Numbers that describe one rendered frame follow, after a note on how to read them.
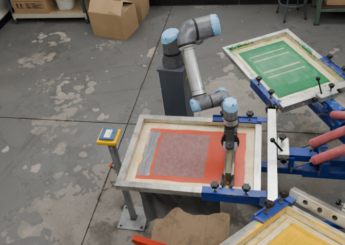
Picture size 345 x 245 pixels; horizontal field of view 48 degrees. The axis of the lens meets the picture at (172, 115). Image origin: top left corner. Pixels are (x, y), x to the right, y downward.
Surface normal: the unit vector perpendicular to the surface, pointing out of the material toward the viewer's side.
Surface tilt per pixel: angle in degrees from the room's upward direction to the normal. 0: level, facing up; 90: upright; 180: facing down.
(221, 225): 0
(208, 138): 0
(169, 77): 90
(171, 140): 0
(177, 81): 90
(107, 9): 48
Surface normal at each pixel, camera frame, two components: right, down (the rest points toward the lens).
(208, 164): -0.11, -0.73
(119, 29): -0.41, 0.64
